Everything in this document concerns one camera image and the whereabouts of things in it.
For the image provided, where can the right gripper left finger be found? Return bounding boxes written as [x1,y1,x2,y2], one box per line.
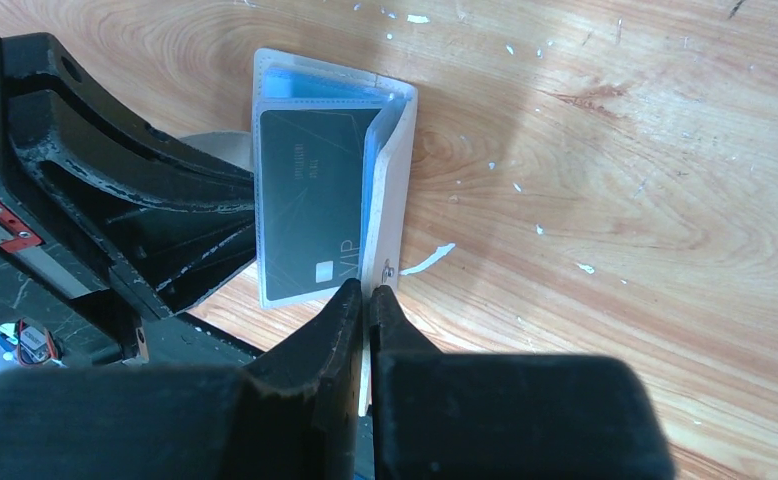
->
[0,279,363,479]

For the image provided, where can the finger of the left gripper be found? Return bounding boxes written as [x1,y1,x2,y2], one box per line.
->
[7,89,259,316]
[0,33,254,212]

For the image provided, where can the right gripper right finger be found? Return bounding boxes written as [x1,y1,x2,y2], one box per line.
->
[369,286,676,479]

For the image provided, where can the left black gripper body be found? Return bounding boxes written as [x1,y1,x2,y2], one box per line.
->
[0,38,148,365]

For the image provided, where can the dark VIP card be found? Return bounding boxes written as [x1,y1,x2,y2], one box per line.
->
[257,105,381,308]

